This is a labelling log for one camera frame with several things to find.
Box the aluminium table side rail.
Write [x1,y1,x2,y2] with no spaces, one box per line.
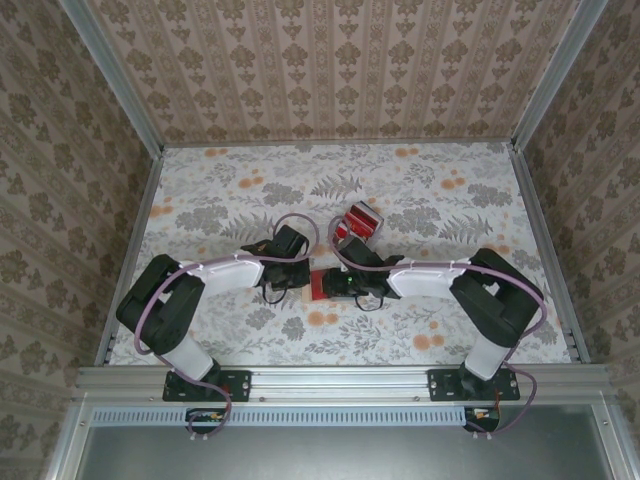
[507,142,594,366]
[94,147,166,369]

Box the wired cable connector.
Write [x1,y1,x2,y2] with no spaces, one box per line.
[185,407,226,435]
[463,407,501,434]

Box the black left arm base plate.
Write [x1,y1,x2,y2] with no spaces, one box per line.
[162,368,252,403]

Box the aluminium mounting rail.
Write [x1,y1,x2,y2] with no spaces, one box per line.
[74,364,611,404]

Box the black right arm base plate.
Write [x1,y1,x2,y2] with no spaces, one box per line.
[427,368,521,403]

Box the beige card holder wallet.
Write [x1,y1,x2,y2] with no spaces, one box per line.
[298,267,331,305]

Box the aluminium table back rail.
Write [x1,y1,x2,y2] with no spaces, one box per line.
[160,138,517,150]

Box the thin black left gripper cable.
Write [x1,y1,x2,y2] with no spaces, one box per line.
[259,282,289,306]

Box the slotted grey cable duct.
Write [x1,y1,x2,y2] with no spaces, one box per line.
[92,405,469,427]

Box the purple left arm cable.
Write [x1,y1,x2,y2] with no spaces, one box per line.
[135,213,321,444]

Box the aluminium frame post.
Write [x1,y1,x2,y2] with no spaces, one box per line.
[58,0,166,159]
[509,0,612,152]

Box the grey metal panel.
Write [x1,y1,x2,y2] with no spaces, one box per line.
[74,424,619,480]

